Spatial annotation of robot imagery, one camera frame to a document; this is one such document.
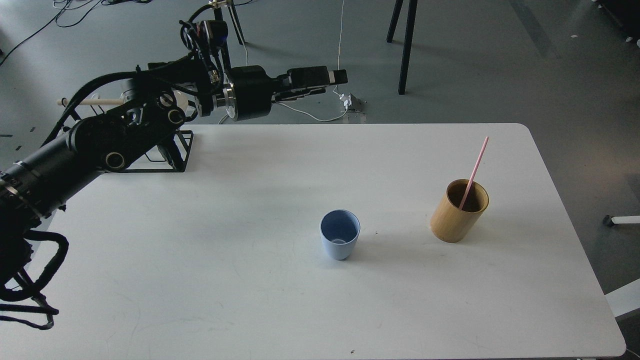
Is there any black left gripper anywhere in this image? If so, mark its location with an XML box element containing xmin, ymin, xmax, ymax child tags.
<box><xmin>225</xmin><ymin>65</ymin><xmax>349</xmax><ymax>122</ymax></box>

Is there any blue plastic cup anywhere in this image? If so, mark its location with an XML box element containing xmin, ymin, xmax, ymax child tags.
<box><xmin>318</xmin><ymin>209</ymin><xmax>361</xmax><ymax>261</ymax></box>

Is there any pink chopstick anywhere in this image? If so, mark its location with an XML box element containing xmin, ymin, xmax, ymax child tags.
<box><xmin>458</xmin><ymin>136</ymin><xmax>490</xmax><ymax>210</ymax></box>

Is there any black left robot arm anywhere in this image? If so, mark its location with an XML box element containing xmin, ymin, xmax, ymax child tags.
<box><xmin>1</xmin><ymin>0</ymin><xmax>348</xmax><ymax>331</ymax></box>

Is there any floor power outlet box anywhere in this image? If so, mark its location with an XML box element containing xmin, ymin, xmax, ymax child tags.
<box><xmin>340</xmin><ymin>93</ymin><xmax>367</xmax><ymax>125</ymax></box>

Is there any white mug on rack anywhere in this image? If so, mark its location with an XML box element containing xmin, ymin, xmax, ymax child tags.
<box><xmin>173</xmin><ymin>89</ymin><xmax>199</xmax><ymax>122</ymax></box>

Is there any black table leg right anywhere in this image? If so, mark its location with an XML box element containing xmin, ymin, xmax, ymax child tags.
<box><xmin>386</xmin><ymin>0</ymin><xmax>419</xmax><ymax>96</ymax></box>

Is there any bamboo cylindrical holder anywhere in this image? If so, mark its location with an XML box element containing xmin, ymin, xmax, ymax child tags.
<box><xmin>429</xmin><ymin>178</ymin><xmax>490</xmax><ymax>243</ymax></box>

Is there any white furniture corner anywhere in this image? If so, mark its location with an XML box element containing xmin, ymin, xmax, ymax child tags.
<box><xmin>602</xmin><ymin>215</ymin><xmax>640</xmax><ymax>318</ymax></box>

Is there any white cable on floor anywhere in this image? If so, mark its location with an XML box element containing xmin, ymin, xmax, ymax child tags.
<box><xmin>218</xmin><ymin>0</ymin><xmax>357</xmax><ymax>124</ymax></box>

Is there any black wire mug rack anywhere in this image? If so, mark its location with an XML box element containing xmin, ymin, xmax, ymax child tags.
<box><xmin>105</xmin><ymin>129</ymin><xmax>195</xmax><ymax>174</ymax></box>

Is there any wooden rack handle rod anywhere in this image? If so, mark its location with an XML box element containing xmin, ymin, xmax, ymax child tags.
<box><xmin>56</xmin><ymin>98</ymin><xmax>125</xmax><ymax>107</ymax></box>

